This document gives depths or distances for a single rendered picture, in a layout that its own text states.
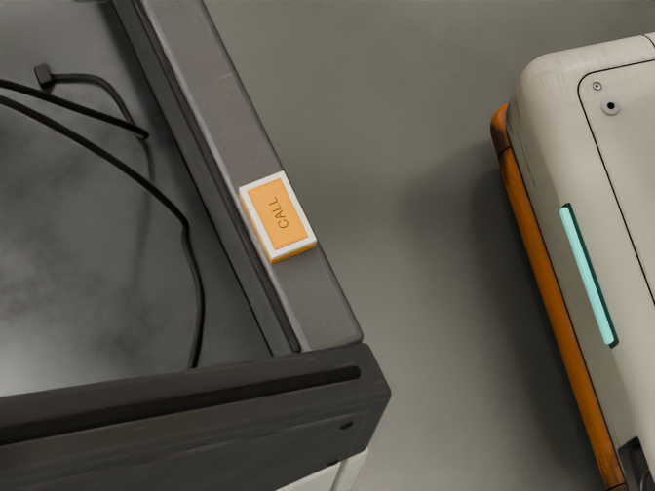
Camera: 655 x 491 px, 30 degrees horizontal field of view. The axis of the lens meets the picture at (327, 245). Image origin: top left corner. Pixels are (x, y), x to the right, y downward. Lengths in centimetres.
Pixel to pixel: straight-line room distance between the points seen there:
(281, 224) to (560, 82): 92
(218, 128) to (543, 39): 124
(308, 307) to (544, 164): 90
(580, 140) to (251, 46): 57
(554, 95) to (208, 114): 88
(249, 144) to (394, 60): 115
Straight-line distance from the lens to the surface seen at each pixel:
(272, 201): 74
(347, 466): 89
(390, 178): 181
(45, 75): 93
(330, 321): 73
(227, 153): 77
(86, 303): 86
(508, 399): 173
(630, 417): 152
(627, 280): 152
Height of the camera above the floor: 164
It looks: 69 degrees down
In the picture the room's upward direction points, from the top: 11 degrees clockwise
